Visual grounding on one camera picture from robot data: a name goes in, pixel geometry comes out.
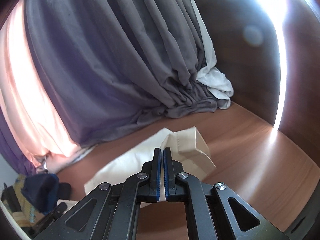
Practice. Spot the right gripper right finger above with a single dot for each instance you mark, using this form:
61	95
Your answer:
174	192

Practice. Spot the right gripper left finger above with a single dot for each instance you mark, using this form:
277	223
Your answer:
149	190

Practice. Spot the black folded garment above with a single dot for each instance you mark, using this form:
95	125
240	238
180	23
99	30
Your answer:
64	191

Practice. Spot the pink sheer curtain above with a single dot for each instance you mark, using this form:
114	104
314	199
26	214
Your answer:
29	113

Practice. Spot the cream pants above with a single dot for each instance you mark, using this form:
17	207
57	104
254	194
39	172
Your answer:
187	146

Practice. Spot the navy blue folded garment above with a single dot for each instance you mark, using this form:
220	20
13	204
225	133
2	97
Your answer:
41	191

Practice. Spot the grey purple curtain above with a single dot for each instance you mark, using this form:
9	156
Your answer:
111	67

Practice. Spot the white curtain lining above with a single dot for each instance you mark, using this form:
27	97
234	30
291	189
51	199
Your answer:
215	81

